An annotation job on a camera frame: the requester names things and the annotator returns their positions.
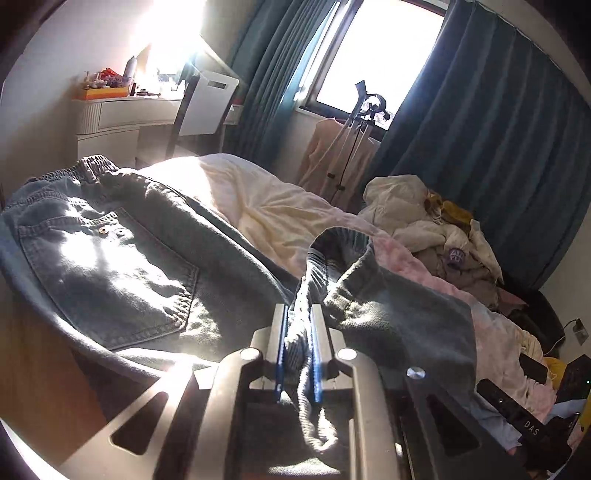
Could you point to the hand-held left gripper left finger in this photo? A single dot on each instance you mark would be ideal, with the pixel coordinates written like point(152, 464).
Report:
point(280, 350)

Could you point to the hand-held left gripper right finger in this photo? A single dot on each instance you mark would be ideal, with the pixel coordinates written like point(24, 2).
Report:
point(317, 350)

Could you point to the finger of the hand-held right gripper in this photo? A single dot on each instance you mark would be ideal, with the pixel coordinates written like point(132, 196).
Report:
point(496, 397)

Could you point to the blue denim pants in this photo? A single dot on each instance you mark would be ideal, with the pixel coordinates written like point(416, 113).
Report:
point(115, 277)

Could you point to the pile of beige clothes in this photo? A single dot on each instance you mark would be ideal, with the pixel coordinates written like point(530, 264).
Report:
point(406, 217)

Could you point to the black phone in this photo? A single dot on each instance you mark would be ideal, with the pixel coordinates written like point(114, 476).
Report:
point(533, 368)

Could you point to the yellow pillow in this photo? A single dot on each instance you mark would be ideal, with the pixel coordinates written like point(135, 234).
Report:
point(556, 371)

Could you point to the black cushion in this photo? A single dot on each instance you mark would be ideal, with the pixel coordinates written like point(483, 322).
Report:
point(540, 323)

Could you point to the pink cloth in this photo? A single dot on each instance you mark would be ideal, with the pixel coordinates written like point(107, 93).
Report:
point(512, 302)

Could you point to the grey garment with purple label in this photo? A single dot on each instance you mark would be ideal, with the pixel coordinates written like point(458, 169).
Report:
point(471, 277)

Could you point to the pink and cream duvet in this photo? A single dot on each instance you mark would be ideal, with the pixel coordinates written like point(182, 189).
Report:
point(277, 207)

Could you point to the yellow garment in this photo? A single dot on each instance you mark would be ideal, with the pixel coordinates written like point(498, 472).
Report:
point(455, 212)

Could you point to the beige hanging sweater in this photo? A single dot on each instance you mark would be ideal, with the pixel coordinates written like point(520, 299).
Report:
point(318, 157)

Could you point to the garment steamer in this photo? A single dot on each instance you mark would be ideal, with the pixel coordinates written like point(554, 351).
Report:
point(364, 115)

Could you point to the small side table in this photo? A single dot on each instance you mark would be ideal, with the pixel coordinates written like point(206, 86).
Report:
point(234, 110)

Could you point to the white chair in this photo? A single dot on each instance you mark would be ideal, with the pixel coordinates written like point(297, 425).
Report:
point(207, 106)

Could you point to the teal curtain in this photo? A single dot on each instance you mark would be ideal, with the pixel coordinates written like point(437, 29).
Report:
point(272, 78)
point(498, 129)

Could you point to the white dressing table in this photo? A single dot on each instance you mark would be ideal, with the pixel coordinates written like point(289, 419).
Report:
point(120, 120)

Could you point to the window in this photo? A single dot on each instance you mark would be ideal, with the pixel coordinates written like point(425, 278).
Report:
point(374, 50)

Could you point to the orange box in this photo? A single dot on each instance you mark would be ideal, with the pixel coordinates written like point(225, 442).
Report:
point(101, 92)

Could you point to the wall socket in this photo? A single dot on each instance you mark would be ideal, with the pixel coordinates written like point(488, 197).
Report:
point(580, 331)

